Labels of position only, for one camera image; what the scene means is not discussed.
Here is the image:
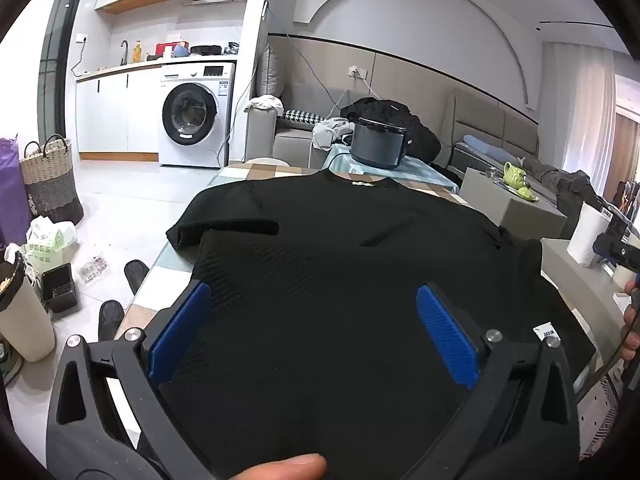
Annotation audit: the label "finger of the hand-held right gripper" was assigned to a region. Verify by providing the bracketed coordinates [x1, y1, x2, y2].
[593, 220, 640, 267]

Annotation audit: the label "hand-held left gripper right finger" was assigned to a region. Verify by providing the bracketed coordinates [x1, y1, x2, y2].
[400, 280, 581, 480]

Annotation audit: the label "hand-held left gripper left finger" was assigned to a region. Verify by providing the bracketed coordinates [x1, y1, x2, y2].
[46, 280, 221, 480]

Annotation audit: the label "black T-shirt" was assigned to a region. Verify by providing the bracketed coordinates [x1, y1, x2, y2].
[166, 169, 598, 480]

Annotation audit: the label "dark clothes pile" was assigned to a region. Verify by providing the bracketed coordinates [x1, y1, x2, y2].
[522, 157, 608, 221]

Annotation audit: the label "light grey clothes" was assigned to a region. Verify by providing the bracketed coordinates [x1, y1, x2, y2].
[312, 117, 356, 151]

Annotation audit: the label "person's right hand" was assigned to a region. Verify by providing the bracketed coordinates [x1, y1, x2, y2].
[621, 280, 640, 363]

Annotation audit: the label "person's left hand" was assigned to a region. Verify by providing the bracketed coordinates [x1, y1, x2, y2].
[235, 454, 328, 480]

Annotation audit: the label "paper towel roll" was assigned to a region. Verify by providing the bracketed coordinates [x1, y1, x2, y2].
[566, 202, 613, 267]

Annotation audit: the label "checked tablecloth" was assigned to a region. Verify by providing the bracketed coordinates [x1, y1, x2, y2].
[102, 157, 471, 441]

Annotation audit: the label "white side table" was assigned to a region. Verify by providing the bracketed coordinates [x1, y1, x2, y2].
[540, 237, 631, 361]

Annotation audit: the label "black slipper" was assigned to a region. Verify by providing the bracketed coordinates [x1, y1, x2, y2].
[98, 300, 125, 341]
[124, 259, 150, 295]

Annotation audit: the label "small packet on floor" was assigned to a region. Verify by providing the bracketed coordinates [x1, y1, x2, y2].
[77, 255, 111, 286]

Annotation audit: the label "grey coffee table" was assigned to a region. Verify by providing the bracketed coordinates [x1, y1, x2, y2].
[459, 165, 568, 233]

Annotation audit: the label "green teapot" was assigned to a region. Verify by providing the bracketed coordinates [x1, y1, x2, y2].
[502, 161, 527, 186]

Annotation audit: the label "small black box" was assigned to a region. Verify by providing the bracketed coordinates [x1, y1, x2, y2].
[41, 262, 81, 313]

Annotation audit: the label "white curtain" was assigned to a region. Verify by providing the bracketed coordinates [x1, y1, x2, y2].
[540, 42, 618, 196]

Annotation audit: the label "white trash bin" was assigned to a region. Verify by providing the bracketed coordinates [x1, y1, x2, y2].
[0, 250, 56, 363]

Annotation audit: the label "white green plastic bag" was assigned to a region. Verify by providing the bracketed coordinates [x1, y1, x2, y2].
[22, 216, 78, 273]

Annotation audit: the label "teal striped cloth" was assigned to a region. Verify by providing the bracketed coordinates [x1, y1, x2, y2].
[322, 145, 461, 193]

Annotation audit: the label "blue bolster pillow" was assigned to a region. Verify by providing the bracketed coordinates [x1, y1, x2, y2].
[462, 134, 506, 153]

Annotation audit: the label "grey padded headboard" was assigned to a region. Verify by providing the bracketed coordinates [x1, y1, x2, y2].
[447, 87, 541, 171]

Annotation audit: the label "woven basket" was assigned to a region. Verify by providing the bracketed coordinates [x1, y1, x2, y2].
[20, 134, 84, 227]

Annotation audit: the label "dark rice cooker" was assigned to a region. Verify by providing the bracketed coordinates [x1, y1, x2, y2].
[350, 116, 408, 168]

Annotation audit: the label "purple bag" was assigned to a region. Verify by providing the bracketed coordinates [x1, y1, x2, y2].
[0, 135, 33, 248]

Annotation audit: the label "grey sofa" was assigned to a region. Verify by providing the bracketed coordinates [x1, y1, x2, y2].
[245, 80, 361, 168]

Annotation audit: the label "white washing machine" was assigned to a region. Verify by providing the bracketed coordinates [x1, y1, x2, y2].
[158, 61, 236, 168]

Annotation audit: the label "white kitchen counter cabinet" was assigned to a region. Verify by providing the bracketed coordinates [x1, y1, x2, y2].
[75, 62, 163, 162]

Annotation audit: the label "black bag on sofa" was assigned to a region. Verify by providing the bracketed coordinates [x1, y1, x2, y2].
[340, 97, 442, 163]

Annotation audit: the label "white cloth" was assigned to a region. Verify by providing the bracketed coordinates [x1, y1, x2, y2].
[244, 95, 284, 113]

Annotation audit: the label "houndstooth pillow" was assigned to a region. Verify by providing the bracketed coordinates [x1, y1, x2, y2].
[282, 109, 326, 126]

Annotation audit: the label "grey cushion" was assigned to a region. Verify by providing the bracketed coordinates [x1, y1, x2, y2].
[256, 45, 285, 103]

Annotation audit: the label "black frame door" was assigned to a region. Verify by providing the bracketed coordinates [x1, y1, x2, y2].
[39, 0, 86, 133]

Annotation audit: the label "blue cable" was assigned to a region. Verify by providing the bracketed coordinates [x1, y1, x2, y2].
[260, 0, 346, 106]

